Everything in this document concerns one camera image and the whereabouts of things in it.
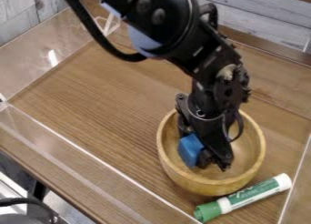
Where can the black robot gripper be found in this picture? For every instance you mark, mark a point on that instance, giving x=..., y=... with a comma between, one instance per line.
x=211, y=130

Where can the blue rectangular block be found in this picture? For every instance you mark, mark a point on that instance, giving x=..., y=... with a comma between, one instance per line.
x=190, y=147

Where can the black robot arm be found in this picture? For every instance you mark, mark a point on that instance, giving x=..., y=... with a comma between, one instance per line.
x=178, y=30

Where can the brown wooden bowl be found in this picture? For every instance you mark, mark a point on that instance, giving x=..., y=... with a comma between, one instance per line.
x=211, y=181

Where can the green white marker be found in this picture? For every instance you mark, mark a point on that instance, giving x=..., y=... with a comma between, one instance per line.
x=249, y=195

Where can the clear acrylic tray wall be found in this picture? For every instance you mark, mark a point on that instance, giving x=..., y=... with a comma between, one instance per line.
x=88, y=112

